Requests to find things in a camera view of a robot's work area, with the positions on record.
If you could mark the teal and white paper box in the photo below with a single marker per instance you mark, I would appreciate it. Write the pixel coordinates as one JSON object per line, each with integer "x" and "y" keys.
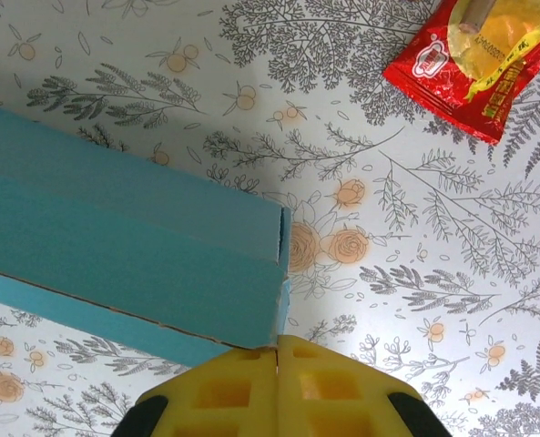
{"x": 115, "y": 227}

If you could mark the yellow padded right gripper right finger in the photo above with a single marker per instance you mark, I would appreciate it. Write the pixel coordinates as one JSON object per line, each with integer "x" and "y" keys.
{"x": 342, "y": 405}

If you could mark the red snack packet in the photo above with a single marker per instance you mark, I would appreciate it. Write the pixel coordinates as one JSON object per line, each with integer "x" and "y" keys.
{"x": 433, "y": 82}

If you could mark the floral table cloth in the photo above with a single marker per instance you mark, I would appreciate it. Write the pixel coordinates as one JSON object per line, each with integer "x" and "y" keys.
{"x": 388, "y": 227}

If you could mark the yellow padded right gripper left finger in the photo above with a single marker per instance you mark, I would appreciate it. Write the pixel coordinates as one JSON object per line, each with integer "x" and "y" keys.
{"x": 215, "y": 405}

